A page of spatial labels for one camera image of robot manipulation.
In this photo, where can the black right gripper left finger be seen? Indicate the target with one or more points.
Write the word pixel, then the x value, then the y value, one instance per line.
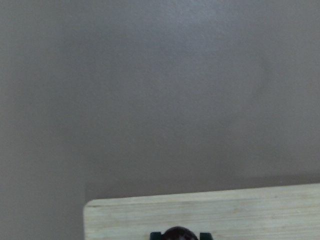
pixel 155 236

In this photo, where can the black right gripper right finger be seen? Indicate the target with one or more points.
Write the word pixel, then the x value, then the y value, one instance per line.
pixel 205 236

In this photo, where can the dark red cherry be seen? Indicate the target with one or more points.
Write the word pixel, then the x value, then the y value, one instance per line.
pixel 178 233

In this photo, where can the bamboo cutting board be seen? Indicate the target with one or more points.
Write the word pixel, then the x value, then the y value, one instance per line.
pixel 268 213

